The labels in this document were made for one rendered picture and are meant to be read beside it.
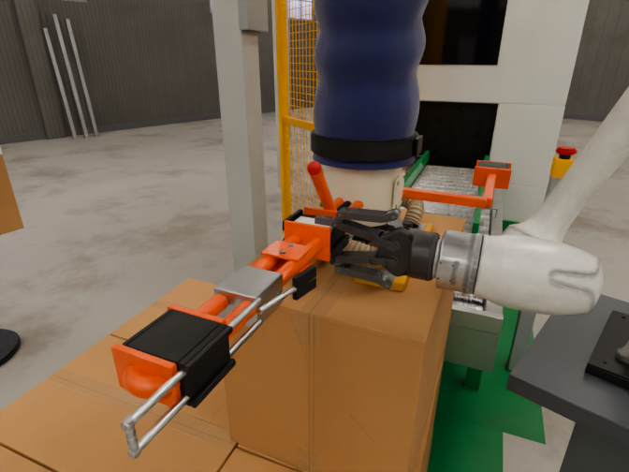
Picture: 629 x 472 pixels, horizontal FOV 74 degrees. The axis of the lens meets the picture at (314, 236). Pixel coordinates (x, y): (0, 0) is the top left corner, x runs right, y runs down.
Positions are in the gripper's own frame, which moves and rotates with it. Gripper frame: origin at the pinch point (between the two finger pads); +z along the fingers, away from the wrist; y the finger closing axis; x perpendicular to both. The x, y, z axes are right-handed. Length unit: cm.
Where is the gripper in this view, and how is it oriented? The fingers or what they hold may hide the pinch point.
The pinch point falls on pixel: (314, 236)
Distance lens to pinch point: 70.4
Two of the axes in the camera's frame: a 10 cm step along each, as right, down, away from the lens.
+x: 3.9, -3.6, 8.5
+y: -0.1, 9.2, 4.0
